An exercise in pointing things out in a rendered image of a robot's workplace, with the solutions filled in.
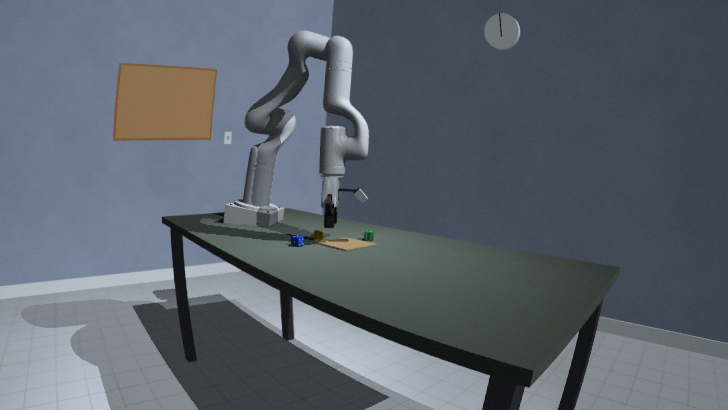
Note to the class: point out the blue die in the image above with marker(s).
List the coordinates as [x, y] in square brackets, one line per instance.
[297, 241]

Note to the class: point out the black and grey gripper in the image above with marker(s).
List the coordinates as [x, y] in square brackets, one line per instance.
[330, 188]

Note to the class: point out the tan flat mat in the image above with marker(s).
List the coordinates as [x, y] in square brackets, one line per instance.
[346, 244]

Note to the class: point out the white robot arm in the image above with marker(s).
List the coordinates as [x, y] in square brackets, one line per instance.
[335, 146]

